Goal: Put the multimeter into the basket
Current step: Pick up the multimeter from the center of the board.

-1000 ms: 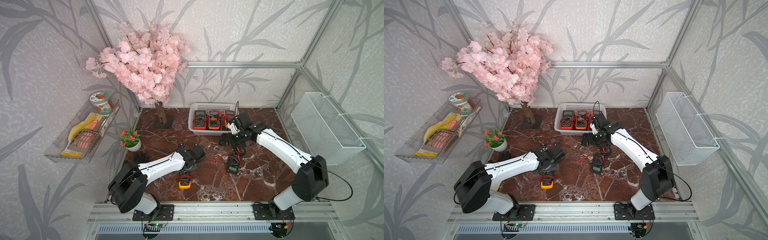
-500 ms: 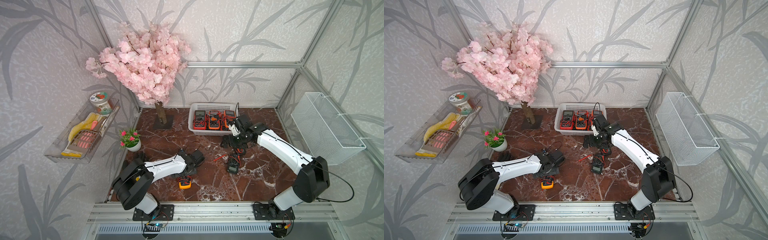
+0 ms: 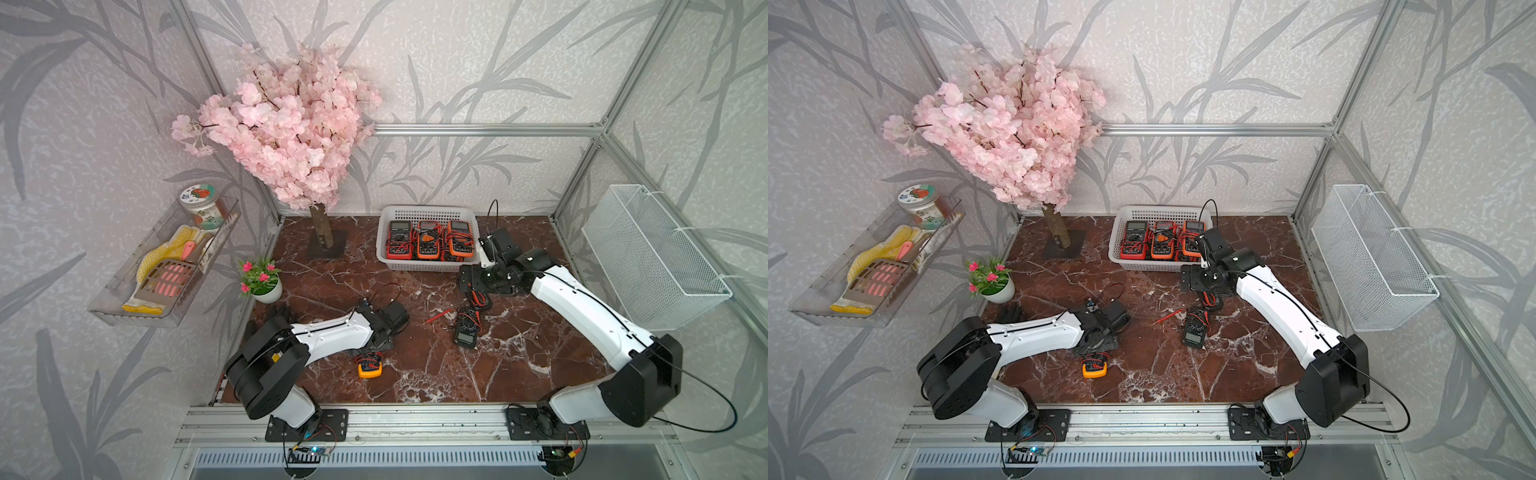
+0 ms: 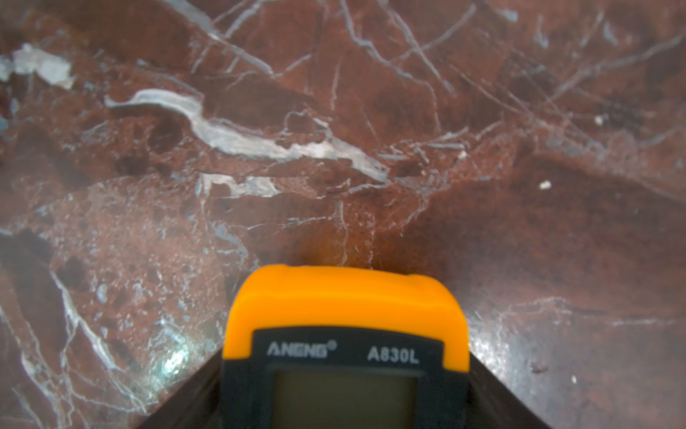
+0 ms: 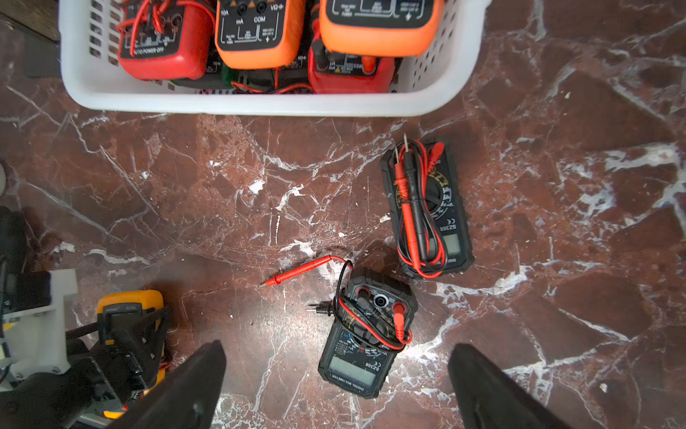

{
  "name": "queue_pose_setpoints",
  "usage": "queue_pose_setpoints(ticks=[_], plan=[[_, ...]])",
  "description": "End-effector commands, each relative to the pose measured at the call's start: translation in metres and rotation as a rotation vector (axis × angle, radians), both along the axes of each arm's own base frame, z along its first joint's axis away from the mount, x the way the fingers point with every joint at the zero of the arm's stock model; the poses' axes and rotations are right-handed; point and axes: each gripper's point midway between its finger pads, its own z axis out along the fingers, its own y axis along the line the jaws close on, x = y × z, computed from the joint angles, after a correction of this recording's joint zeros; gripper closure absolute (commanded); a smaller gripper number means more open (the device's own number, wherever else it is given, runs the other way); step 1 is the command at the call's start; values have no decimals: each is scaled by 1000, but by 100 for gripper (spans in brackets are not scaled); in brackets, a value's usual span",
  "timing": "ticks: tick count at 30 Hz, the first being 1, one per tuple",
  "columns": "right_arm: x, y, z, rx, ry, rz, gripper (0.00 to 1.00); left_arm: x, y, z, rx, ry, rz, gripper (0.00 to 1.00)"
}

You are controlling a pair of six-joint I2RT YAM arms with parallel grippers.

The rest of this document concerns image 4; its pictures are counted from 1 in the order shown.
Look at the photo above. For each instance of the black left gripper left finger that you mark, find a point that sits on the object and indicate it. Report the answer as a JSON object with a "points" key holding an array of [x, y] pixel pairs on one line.
{"points": [[196, 404]]}

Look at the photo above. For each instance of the yellow Aneng multimeter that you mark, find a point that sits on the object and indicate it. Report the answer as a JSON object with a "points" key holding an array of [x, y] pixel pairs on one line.
{"points": [[340, 347]]}

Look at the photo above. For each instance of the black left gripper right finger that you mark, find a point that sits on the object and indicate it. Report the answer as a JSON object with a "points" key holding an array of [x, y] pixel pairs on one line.
{"points": [[491, 405]]}

